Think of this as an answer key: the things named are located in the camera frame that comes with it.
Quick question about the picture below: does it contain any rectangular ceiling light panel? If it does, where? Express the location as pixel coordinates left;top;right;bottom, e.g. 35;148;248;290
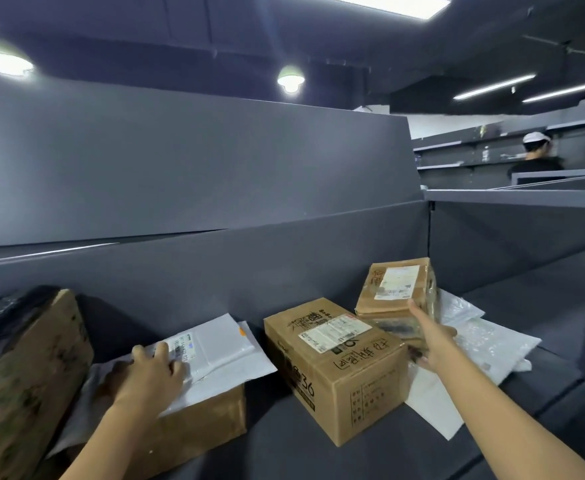
312;0;452;21

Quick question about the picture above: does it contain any black bubble mailer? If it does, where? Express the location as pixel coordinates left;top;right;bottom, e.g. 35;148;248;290
0;286;63;365

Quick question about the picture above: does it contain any white orange-tab poly mailer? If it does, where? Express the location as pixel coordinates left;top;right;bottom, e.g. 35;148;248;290
157;313;257;383

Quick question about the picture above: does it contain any person's left forearm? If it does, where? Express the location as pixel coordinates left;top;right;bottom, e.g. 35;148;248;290
60;402;163;480

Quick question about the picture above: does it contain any person's right hand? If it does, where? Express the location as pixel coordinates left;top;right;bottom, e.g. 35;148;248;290
406;298;466;374

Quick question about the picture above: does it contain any long black lettered cardboard box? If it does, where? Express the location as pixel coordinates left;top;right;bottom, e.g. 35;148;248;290
47;384;247;480

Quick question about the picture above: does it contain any person's left hand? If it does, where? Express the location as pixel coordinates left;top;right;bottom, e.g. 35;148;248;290
113;343;189;421

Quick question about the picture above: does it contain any black printed small cardboard box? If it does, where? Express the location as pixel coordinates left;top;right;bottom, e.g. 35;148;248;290
263;297;412;448

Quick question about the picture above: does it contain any orange-edged clear mailer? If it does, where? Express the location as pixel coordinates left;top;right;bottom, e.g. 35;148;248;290
434;288;487;327

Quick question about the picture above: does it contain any fluorescent ceiling tube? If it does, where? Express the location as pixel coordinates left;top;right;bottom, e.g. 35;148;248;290
452;73;537;101
522;80;585;103

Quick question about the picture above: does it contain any white bubble mailer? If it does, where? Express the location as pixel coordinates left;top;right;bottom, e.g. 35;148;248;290
47;322;279;458

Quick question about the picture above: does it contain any large white poly mailer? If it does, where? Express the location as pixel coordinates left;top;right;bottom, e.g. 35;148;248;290
404;317;543;441

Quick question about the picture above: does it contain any white label tall cardboard box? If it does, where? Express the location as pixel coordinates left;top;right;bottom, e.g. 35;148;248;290
0;288;95;480

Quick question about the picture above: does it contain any person's right forearm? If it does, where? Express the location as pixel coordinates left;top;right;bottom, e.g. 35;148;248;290
430;352;585;480

